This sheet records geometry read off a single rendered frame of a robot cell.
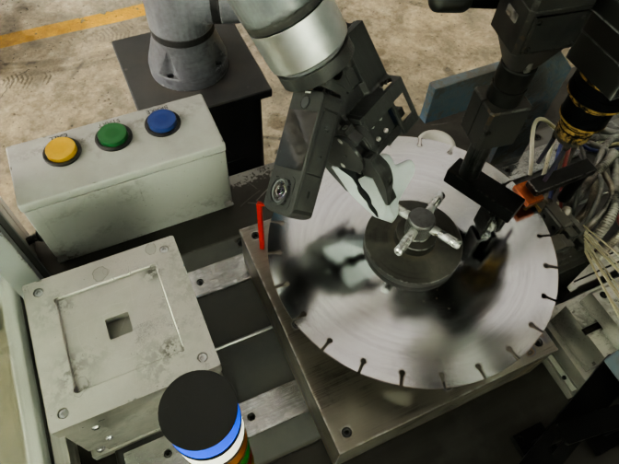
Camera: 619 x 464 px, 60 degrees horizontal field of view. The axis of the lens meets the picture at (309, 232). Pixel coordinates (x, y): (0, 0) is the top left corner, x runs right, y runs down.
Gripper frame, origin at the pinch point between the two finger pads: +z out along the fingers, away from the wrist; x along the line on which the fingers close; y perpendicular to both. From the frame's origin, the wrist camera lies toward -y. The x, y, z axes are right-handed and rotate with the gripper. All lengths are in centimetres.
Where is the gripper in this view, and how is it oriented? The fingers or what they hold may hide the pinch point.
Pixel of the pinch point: (382, 217)
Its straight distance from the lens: 59.6
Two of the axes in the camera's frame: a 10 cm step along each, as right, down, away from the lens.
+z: 4.6, 6.2, 6.3
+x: -6.1, -2.9, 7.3
